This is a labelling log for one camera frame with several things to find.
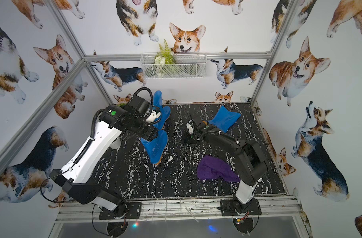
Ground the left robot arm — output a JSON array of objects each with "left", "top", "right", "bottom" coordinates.
[{"left": 49, "top": 91, "right": 171, "bottom": 218}]

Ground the green plant in pink pot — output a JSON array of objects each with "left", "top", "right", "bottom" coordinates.
[{"left": 116, "top": 103, "right": 126, "bottom": 108}]

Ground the blue rubber boot back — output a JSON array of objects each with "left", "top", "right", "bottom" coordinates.
[{"left": 202, "top": 106, "right": 241, "bottom": 134}]

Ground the white wire wall basket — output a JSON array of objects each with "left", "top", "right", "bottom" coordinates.
[{"left": 140, "top": 53, "right": 207, "bottom": 79}]

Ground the fern with white flower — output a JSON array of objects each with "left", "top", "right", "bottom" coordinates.
[{"left": 154, "top": 40, "right": 176, "bottom": 78}]

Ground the blue rubber boot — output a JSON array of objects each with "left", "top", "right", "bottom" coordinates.
[
  {"left": 202, "top": 106, "right": 241, "bottom": 134},
  {"left": 153, "top": 90, "right": 171, "bottom": 130},
  {"left": 141, "top": 130, "right": 168, "bottom": 165}
]

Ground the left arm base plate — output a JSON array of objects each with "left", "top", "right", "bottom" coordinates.
[{"left": 99, "top": 202, "right": 142, "bottom": 220}]

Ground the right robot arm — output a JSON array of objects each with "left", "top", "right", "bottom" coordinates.
[{"left": 186, "top": 107, "right": 271, "bottom": 205}]

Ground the small white plant pot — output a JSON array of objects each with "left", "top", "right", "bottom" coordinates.
[{"left": 110, "top": 137, "right": 121, "bottom": 150}]

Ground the purple cloth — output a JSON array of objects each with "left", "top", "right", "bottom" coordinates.
[{"left": 197, "top": 156, "right": 240, "bottom": 182}]

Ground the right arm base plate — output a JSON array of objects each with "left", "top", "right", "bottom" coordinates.
[{"left": 217, "top": 198, "right": 262, "bottom": 216}]

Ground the aluminium front rail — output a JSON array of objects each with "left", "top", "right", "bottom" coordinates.
[{"left": 55, "top": 196, "right": 302, "bottom": 223}]

